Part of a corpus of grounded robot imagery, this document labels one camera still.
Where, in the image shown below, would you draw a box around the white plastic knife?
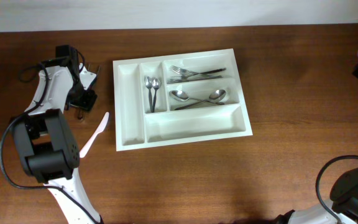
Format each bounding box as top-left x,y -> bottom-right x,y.
80,112 -> 109,158

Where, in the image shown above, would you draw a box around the small silver teaspoon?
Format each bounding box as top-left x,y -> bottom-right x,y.
144,77 -> 153,111
152,78 -> 160,113

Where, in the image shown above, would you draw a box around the silver fork dark handle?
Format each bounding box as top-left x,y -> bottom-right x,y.
170,65 -> 226,77

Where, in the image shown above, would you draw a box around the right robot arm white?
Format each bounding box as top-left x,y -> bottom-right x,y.
272,155 -> 358,224

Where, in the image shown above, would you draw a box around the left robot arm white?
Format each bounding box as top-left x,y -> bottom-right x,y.
6,45 -> 103,223

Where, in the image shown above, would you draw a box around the large silver spoon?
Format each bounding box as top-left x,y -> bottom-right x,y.
175,90 -> 226,110
168,89 -> 225,106

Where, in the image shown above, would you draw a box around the white cutlery tray organizer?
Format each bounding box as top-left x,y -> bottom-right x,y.
112,49 -> 252,151

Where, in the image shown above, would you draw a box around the metal kitchen tongs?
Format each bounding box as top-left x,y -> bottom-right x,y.
77,65 -> 101,120

